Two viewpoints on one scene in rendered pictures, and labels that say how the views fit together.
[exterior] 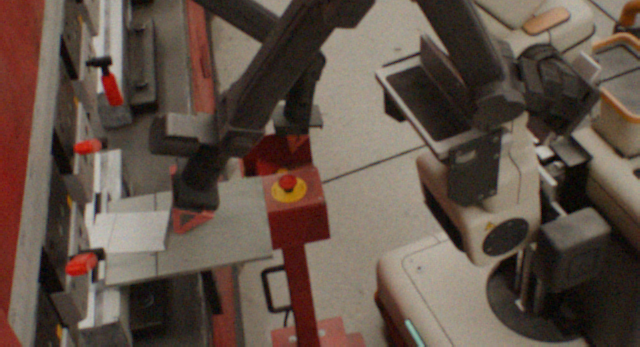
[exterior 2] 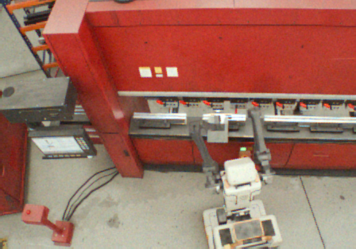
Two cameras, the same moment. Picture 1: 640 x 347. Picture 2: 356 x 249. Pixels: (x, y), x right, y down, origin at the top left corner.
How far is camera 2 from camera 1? 2.45 m
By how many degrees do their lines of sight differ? 62
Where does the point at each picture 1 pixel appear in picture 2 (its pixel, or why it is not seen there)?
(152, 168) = (248, 129)
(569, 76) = (210, 182)
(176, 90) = (273, 134)
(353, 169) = (313, 212)
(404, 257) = (258, 205)
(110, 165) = (241, 118)
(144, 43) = (288, 128)
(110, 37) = (284, 118)
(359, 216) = (293, 209)
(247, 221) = (216, 138)
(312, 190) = not seen: hidden behind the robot
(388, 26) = not seen: outside the picture
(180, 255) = not seen: hidden behind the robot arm
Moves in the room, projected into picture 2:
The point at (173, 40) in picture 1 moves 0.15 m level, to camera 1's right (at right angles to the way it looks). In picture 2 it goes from (292, 135) to (293, 149)
